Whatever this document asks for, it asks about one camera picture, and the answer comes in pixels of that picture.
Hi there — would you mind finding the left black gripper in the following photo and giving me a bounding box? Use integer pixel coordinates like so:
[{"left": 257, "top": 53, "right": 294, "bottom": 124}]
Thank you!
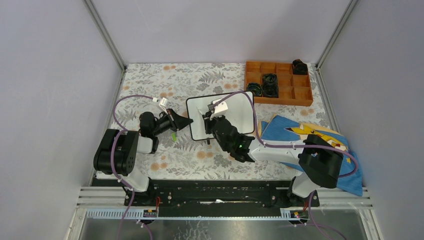
[{"left": 151, "top": 108, "right": 193, "bottom": 137}]

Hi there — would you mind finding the small whiteboard black frame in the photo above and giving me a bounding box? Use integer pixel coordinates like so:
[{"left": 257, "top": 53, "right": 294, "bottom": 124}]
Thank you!
[{"left": 186, "top": 91, "right": 255, "bottom": 141}]

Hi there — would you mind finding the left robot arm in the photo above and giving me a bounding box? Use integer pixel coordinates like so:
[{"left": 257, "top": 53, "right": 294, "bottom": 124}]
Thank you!
[{"left": 93, "top": 108, "right": 194, "bottom": 206}]

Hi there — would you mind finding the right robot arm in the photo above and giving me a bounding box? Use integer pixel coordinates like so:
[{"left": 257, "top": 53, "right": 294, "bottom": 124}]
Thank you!
[{"left": 202, "top": 114, "right": 343, "bottom": 208}]

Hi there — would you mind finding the black item in tray left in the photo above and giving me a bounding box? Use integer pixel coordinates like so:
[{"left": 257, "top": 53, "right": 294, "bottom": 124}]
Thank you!
[{"left": 246, "top": 82, "right": 263, "bottom": 97}]

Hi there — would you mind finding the blue pikachu cloth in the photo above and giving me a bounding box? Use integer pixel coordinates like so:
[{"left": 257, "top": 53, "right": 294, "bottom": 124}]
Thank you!
[{"left": 260, "top": 115, "right": 363, "bottom": 197}]

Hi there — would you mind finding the black item in tray middle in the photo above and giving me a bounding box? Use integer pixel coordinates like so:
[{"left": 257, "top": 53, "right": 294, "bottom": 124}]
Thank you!
[{"left": 262, "top": 73, "right": 279, "bottom": 98}]

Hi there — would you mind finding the orange compartment tray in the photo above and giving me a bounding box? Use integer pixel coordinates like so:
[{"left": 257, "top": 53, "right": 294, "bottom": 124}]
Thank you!
[{"left": 244, "top": 61, "right": 314, "bottom": 107}]

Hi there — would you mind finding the black item in tray corner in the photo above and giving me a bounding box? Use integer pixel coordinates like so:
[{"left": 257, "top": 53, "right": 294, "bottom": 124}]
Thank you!
[{"left": 292, "top": 59, "right": 309, "bottom": 76}]

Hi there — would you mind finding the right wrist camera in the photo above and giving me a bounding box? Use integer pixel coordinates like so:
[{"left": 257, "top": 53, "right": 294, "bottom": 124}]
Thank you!
[{"left": 207, "top": 98, "right": 229, "bottom": 120}]

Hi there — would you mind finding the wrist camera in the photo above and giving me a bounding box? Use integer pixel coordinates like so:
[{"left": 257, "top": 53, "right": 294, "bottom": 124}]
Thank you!
[
  {"left": 152, "top": 97, "right": 168, "bottom": 112},
  {"left": 207, "top": 98, "right": 229, "bottom": 120}
]

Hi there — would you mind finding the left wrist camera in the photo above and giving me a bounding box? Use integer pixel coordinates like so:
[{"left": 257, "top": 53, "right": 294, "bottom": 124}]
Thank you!
[{"left": 152, "top": 97, "right": 168, "bottom": 112}]

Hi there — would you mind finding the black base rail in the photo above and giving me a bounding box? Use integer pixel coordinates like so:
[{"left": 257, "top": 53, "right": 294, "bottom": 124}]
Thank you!
[{"left": 115, "top": 179, "right": 320, "bottom": 218}]

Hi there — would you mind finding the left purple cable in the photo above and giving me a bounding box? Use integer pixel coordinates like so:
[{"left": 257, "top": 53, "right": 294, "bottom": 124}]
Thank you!
[{"left": 110, "top": 94, "right": 160, "bottom": 240}]

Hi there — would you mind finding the purple cable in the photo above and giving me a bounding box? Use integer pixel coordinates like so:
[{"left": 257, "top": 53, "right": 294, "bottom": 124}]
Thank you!
[
  {"left": 213, "top": 90, "right": 359, "bottom": 240},
  {"left": 110, "top": 94, "right": 160, "bottom": 240}
]

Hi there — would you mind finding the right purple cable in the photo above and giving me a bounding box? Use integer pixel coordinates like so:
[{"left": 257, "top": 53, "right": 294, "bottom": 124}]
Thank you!
[{"left": 213, "top": 90, "right": 359, "bottom": 240}]

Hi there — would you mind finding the left aluminium frame post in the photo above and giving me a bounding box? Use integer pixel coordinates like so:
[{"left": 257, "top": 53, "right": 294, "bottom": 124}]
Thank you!
[{"left": 82, "top": 0, "right": 127, "bottom": 72}]

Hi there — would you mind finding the aluminium frame post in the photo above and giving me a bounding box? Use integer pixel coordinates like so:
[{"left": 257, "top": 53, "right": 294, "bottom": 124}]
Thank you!
[
  {"left": 315, "top": 0, "right": 360, "bottom": 69},
  {"left": 82, "top": 0, "right": 127, "bottom": 72}
]

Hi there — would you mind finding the right aluminium frame post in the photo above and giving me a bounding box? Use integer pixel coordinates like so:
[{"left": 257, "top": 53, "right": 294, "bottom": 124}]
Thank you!
[{"left": 315, "top": 0, "right": 360, "bottom": 69}]

